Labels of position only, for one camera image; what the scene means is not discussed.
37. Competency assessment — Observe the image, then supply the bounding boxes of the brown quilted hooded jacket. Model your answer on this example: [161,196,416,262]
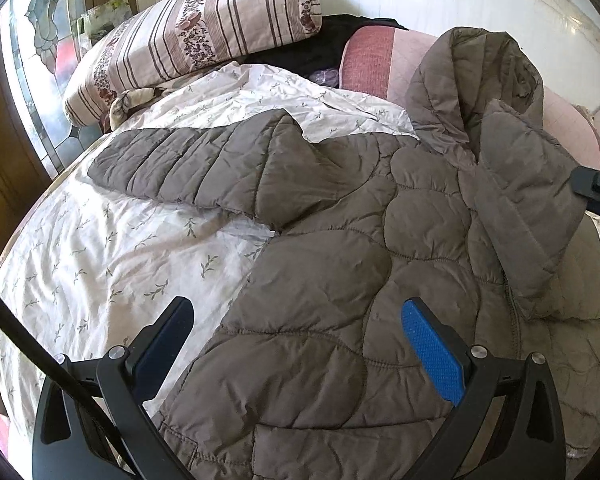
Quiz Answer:
[87,26,600,480]

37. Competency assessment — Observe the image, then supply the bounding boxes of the black clothing behind bolster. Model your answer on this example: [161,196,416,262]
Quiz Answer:
[239,14,406,78]

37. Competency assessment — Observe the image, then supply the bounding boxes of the white floral bed quilt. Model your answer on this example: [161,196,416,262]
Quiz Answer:
[0,60,422,480]

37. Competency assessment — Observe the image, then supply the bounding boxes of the pink cylindrical bolster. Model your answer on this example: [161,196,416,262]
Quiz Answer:
[339,25,600,170]

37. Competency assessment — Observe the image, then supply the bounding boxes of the floral cloth under pillow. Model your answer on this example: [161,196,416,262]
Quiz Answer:
[108,87,171,130]

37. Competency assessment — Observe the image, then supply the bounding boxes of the stained glass door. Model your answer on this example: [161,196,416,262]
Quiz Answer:
[0,0,102,179]

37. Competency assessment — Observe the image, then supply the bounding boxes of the striped floral pillow left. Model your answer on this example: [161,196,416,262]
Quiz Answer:
[62,0,322,127]

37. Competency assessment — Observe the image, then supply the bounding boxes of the black cable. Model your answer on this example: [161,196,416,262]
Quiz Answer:
[0,268,146,480]

